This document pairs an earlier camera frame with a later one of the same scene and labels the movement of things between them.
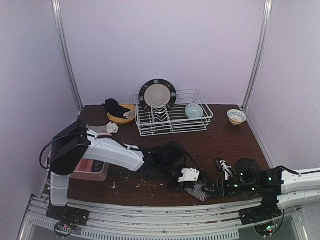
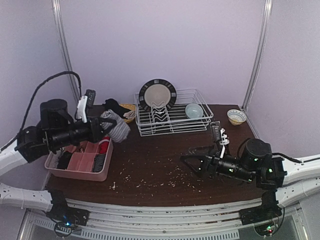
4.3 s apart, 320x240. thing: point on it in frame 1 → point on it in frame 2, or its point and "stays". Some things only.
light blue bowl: [194, 110] stays
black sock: [112, 107] stays
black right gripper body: [220, 187] → [208, 164]
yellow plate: [119, 120] stays
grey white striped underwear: [197, 192] → [121, 132]
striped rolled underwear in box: [98, 165] stays
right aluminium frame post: [265, 33] stays
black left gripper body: [175, 184] → [95, 129]
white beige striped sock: [130, 115] stays
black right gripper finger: [210, 189] → [197, 162]
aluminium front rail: [219, 222] stays
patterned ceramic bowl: [236, 117] stays
